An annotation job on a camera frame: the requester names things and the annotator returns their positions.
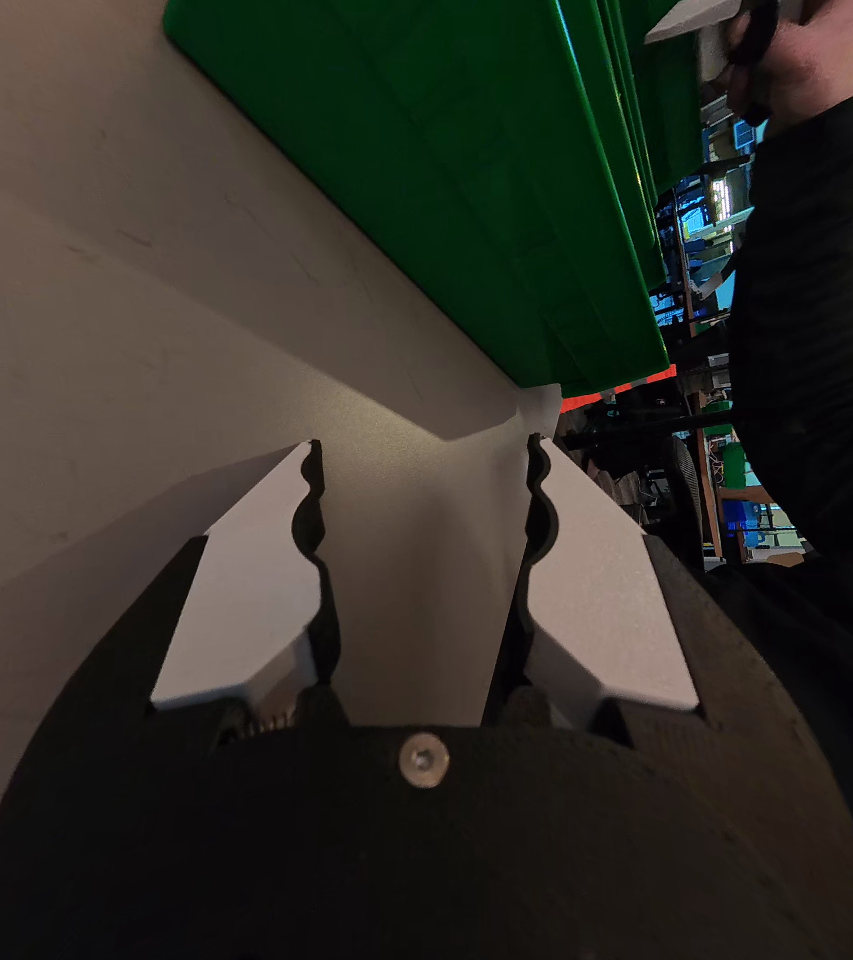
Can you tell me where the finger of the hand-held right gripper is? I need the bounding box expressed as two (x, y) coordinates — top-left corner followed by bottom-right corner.
(644, 0), (743, 45)

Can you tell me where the person's right hand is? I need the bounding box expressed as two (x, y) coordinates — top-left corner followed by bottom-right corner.
(719, 0), (853, 132)

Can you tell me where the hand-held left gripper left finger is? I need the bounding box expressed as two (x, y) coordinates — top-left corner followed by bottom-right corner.
(150, 439), (343, 723)

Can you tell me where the person's right forearm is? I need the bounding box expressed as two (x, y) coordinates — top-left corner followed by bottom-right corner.
(726, 90), (853, 560)

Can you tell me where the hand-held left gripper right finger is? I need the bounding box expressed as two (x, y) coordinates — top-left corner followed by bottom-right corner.
(516, 433), (700, 732)

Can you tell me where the orange traffic cone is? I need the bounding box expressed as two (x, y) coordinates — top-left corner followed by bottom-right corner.
(560, 363), (679, 415)

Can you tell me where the stack of nested green bins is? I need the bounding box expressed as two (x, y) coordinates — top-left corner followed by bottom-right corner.
(162, 0), (703, 399)

